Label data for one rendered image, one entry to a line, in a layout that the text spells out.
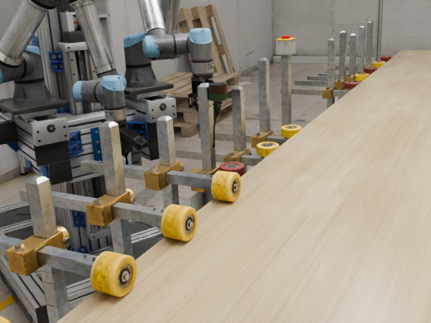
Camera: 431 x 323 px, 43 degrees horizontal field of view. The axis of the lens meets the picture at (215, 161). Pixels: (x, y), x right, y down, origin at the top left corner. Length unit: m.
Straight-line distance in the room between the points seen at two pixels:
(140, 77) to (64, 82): 0.34
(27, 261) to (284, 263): 0.53
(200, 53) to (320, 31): 8.08
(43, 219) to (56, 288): 0.17
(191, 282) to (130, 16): 5.12
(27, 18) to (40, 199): 0.99
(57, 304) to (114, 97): 0.83
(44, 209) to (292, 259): 0.53
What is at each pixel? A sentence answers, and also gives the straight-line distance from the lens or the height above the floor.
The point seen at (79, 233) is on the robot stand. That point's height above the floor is 0.34.
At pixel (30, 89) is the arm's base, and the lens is 2.28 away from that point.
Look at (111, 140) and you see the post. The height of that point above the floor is 1.12.
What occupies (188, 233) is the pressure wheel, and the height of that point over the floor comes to 0.92.
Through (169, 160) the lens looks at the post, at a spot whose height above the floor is 0.99.
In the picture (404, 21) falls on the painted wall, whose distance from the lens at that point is 9.62.
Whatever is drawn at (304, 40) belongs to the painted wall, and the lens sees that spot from 9.98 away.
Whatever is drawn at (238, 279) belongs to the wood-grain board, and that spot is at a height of 0.90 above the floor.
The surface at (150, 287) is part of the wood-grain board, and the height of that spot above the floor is 0.90.
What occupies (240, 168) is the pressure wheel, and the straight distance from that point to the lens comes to 1.71.
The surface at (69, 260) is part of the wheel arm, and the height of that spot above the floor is 0.96.
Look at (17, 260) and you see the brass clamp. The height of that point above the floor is 0.95.
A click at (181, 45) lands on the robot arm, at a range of 1.94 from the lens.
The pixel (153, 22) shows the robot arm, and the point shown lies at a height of 1.34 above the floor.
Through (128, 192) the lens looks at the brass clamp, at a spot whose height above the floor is 0.97.
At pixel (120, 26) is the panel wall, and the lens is 5.92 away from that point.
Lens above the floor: 1.47
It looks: 18 degrees down
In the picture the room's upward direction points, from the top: 3 degrees counter-clockwise
